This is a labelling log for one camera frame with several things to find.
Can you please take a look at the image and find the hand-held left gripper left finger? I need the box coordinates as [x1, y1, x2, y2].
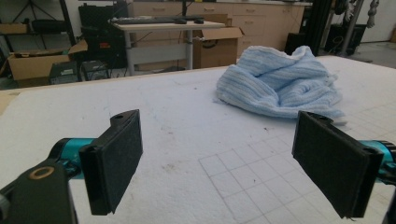
[49, 108, 144, 217]

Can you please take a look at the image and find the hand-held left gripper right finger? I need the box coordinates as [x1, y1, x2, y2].
[291, 110, 396, 219]

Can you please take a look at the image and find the blue striped towel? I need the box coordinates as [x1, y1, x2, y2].
[214, 45, 347, 125]

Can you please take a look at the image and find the white foam mat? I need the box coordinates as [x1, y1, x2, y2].
[0, 55, 396, 224]

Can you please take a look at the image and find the black computer tower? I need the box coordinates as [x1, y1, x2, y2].
[49, 61, 78, 86]
[79, 60, 110, 82]

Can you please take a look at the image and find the low open cardboard box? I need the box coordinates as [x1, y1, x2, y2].
[7, 40, 89, 82]

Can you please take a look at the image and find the black storage box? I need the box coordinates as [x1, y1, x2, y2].
[324, 23, 368, 54]

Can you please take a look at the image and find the black equipment case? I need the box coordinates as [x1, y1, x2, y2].
[78, 2, 129, 69]

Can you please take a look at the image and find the grey metal stand pole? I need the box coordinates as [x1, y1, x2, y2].
[339, 0, 366, 57]

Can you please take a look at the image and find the black keyboard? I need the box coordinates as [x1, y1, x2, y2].
[111, 16, 189, 26]

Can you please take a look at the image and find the beige desk with white legs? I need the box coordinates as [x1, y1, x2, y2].
[108, 20, 227, 77]

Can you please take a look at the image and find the black shelf rack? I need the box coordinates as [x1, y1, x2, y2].
[0, 0, 78, 52]

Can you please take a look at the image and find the large open cardboard box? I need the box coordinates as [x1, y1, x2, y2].
[192, 26, 246, 69]

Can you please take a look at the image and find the beige cabinet row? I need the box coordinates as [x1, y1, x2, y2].
[129, 1, 306, 58]

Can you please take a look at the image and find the small cardboard box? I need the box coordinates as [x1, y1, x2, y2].
[199, 13, 233, 28]

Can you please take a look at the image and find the black frame post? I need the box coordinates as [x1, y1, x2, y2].
[304, 0, 332, 56]

